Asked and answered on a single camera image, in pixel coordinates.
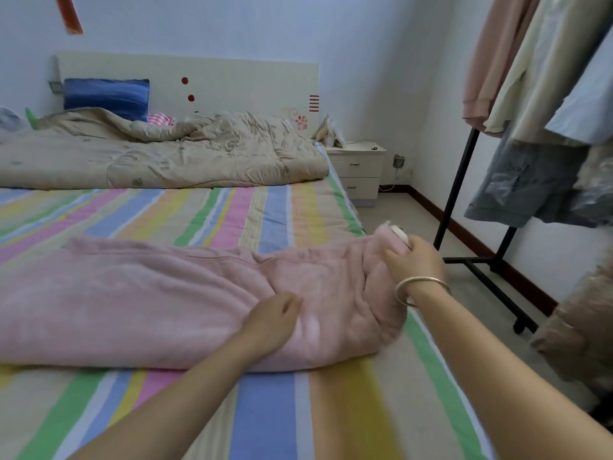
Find person's right hand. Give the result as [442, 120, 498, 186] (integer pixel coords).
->
[383, 234, 450, 301]

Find person's left hand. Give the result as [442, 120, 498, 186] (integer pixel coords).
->
[238, 292, 305, 358]

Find pink fleece blanket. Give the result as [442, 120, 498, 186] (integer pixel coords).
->
[0, 221, 415, 372]

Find person's left forearm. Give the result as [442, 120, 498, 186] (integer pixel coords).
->
[72, 335, 269, 460]

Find person's right forearm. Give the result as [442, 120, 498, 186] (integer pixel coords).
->
[407, 287, 613, 460]

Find dark brown baseboard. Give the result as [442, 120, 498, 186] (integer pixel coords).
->
[381, 183, 559, 317]

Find black clothes rack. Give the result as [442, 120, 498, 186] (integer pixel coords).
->
[433, 127, 613, 336]

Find white nightstand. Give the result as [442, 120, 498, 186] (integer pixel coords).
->
[326, 141, 387, 208]

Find striped pastel bed sheet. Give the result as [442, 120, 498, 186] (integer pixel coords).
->
[0, 153, 499, 460]

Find grey hanging garment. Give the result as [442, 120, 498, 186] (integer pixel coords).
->
[464, 134, 613, 229]

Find cream plush toy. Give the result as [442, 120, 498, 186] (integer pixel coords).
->
[312, 114, 348, 150]

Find plastic covered beige coat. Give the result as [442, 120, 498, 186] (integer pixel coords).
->
[529, 258, 613, 389]

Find beige quilt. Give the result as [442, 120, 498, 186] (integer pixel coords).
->
[0, 107, 331, 190]

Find pink hanging garment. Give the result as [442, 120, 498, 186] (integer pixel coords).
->
[462, 0, 542, 132]

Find cream hanging garment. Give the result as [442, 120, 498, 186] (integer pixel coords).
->
[483, 0, 613, 144]

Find white headboard with red dots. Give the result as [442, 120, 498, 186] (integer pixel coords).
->
[56, 50, 322, 140]

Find light blue hanging garment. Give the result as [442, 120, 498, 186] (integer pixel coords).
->
[546, 24, 613, 146]

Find blue pillow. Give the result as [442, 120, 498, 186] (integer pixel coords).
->
[63, 77, 153, 123]

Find small white desk fan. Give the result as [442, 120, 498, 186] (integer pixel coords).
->
[0, 107, 27, 133]

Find silver bracelet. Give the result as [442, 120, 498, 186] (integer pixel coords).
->
[395, 275, 452, 309]

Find red wall hanging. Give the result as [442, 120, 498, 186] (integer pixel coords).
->
[54, 0, 84, 36]

